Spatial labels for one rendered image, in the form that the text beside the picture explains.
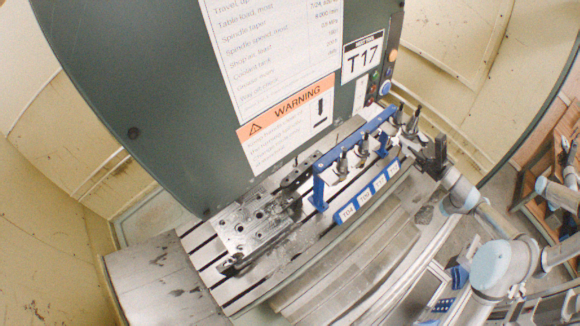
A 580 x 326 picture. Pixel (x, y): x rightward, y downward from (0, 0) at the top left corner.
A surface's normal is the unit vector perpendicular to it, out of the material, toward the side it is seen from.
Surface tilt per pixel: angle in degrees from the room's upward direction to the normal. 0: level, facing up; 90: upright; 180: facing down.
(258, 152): 90
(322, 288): 8
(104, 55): 90
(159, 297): 24
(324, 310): 8
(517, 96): 91
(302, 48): 90
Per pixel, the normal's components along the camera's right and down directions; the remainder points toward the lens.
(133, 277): 0.24, -0.72
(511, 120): -0.79, 0.55
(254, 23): 0.62, 0.63
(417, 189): -0.40, -0.26
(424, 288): -0.09, -0.53
